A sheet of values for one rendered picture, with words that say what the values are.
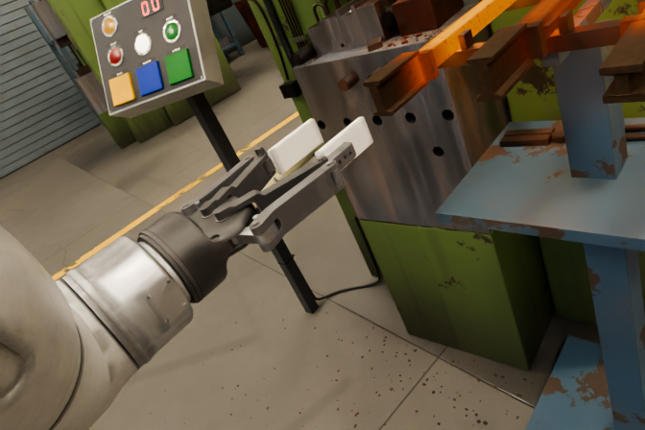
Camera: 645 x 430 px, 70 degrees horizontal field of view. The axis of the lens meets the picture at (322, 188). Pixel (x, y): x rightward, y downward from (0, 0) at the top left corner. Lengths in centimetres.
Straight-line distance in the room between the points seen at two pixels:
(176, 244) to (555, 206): 54
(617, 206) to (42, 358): 66
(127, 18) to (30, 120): 742
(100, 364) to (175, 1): 108
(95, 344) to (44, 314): 12
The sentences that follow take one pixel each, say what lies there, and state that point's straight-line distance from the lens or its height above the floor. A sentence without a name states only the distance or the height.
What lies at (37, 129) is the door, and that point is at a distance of 880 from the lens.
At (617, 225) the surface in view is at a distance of 69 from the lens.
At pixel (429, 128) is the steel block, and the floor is 74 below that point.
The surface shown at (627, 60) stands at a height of 97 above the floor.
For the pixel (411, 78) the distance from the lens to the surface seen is 58.
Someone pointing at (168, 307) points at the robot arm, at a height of 95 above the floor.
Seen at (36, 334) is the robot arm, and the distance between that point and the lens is 22.
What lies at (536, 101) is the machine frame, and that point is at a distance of 110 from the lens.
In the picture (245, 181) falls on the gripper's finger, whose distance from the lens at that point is 46.
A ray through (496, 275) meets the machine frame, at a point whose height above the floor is 34.
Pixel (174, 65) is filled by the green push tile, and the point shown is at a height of 102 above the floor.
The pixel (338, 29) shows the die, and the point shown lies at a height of 96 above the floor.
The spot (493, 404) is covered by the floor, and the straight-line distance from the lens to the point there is 137.
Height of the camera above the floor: 113
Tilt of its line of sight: 26 degrees down
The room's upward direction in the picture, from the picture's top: 25 degrees counter-clockwise
